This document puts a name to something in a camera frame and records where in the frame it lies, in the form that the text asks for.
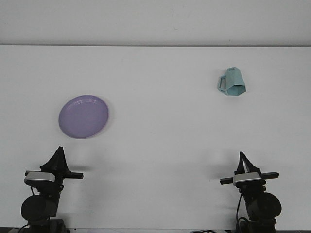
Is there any pale blue hexagonal cup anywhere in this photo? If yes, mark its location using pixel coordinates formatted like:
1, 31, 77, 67
217, 67, 248, 97

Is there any pale purple round plate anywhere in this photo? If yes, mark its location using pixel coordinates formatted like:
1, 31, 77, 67
58, 94, 110, 140

